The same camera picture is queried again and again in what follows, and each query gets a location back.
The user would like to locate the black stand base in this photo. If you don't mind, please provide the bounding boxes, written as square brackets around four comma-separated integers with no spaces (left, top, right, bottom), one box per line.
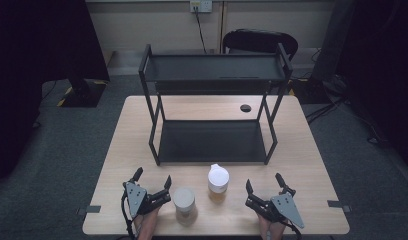
[56,77,108,109]

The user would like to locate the person's right hand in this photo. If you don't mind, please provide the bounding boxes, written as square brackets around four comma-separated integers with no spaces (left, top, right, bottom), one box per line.
[257,213,287,240]

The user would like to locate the black chair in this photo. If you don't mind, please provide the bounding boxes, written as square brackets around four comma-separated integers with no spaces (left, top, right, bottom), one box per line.
[222,28,299,62]

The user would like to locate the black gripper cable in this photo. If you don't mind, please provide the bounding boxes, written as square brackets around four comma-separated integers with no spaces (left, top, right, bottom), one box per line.
[284,220,304,240]
[120,192,137,240]

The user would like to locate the black power cable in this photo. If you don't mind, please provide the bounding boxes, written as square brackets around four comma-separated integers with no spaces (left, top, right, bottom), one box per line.
[193,5,208,55]

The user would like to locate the white wall socket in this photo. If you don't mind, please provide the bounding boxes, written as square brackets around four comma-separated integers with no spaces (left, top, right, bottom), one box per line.
[189,0,214,14]

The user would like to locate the black two-tier metal rack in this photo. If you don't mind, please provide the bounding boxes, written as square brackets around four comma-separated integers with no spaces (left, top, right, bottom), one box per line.
[138,42,294,167]

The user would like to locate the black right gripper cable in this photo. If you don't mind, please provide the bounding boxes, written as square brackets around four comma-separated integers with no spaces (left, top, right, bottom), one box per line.
[284,220,304,240]

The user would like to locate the black floor cables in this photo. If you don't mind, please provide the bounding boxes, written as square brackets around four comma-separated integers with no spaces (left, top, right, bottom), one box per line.
[304,74,390,148]

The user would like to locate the dark curtain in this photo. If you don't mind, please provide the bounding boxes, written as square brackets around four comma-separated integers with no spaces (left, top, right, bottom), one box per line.
[336,0,408,175]
[0,0,111,184]

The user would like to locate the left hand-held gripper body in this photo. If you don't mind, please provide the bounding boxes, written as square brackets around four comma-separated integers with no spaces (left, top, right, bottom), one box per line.
[121,181,172,218]

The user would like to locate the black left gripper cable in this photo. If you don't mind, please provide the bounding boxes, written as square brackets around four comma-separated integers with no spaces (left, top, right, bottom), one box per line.
[120,192,137,240]

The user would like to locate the person's left hand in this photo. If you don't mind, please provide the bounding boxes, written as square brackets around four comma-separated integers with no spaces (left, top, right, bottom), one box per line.
[134,207,162,240]

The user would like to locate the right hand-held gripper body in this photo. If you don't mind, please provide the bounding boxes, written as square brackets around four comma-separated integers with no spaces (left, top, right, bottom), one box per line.
[244,191,306,231]

